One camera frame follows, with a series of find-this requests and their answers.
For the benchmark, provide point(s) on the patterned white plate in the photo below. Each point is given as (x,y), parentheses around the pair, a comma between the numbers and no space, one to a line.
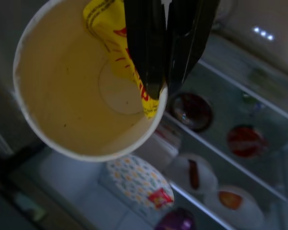
(129,177)

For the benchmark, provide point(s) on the orange food piece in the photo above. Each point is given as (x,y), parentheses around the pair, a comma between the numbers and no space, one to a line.
(230,200)

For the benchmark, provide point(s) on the yellow sachet with red print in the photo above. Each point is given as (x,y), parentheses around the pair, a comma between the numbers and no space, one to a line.
(103,24)

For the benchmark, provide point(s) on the grey fridge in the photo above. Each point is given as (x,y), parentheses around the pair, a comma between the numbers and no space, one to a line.
(230,60)

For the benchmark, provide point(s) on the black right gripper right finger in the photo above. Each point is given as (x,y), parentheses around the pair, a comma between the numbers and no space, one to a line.
(189,36)

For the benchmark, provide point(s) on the red and white package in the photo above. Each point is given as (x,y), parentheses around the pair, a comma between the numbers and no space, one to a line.
(169,131)

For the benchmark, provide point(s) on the fridge interior light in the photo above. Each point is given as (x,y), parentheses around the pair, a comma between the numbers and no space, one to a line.
(263,33)

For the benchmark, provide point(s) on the white paper cup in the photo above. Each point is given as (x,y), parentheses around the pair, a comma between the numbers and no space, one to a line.
(62,95)

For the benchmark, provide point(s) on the brown sausage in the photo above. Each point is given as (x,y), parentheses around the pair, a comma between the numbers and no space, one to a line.
(194,175)

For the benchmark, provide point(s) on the purple bowl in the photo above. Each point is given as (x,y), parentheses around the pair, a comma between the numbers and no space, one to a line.
(175,221)

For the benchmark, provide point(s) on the white bowl holding sausage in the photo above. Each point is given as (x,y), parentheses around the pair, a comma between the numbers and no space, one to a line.
(206,175)

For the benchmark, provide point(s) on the white bowl holding orange food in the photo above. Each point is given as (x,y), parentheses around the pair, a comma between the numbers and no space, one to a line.
(249,210)

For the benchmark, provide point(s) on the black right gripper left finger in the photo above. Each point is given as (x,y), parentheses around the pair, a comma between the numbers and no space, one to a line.
(146,48)

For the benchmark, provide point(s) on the small red sachet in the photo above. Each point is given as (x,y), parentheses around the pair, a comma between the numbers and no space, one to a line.
(159,197)

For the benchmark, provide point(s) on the dark brown bowl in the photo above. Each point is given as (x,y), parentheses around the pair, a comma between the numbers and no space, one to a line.
(194,112)

